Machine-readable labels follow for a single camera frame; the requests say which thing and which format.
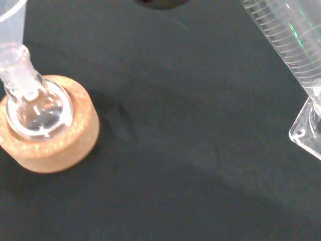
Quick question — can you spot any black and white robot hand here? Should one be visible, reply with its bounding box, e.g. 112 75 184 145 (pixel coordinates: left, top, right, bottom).
134 0 189 10

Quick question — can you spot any black bench cloth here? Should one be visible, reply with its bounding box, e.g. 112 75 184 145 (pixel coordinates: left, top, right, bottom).
0 0 321 241

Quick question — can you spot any clear plastic funnel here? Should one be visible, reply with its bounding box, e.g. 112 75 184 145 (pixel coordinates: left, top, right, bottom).
0 0 39 100

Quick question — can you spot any clear round-bottom flask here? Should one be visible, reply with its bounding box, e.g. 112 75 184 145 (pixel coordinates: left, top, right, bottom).
0 45 74 140

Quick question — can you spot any cork ring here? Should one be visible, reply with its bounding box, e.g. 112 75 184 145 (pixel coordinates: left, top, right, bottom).
0 74 101 174

